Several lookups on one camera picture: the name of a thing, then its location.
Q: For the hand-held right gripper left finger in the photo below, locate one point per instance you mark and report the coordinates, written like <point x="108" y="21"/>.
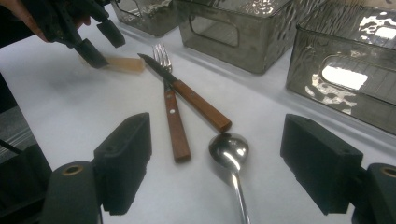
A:
<point x="124" y="161"/>

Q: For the grey transparent plastic bin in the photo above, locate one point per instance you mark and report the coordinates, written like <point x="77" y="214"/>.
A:
<point x="258" y="40"/>
<point x="342" y="56"/>
<point x="146" y="18"/>

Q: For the shiny metal spoon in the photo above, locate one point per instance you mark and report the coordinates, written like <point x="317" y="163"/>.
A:
<point x="229" y="149"/>

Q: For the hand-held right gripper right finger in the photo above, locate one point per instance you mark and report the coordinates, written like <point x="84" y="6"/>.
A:
<point x="323" y="165"/>

